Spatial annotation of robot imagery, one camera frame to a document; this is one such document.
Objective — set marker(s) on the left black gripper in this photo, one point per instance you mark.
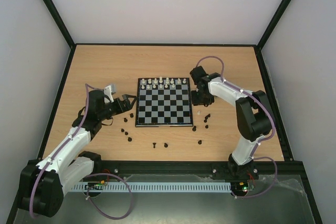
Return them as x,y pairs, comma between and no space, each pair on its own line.
128,106

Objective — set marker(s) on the black and silver chessboard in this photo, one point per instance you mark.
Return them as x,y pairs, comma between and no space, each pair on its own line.
164,107

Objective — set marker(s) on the right circuit board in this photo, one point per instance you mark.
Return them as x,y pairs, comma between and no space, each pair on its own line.
243,187

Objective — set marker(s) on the left circuit board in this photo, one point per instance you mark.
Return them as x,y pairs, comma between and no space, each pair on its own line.
96,185

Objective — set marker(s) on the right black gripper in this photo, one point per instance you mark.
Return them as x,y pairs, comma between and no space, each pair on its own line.
199,97

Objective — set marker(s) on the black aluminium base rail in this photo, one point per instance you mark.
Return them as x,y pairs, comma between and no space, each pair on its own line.
168,167

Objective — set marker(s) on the light blue slotted cable duct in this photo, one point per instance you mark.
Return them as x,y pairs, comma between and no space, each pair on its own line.
160,187

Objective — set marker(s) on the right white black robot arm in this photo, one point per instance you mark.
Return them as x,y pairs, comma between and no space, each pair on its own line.
255,120

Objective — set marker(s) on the circuit board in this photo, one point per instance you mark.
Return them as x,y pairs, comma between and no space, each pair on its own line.
96,185
243,187

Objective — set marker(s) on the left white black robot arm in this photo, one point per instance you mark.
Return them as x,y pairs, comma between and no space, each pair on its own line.
44,184

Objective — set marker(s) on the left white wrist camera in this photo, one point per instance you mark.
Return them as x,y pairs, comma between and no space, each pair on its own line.
109,91

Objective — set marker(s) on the left black frame post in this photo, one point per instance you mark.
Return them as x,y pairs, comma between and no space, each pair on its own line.
59,22

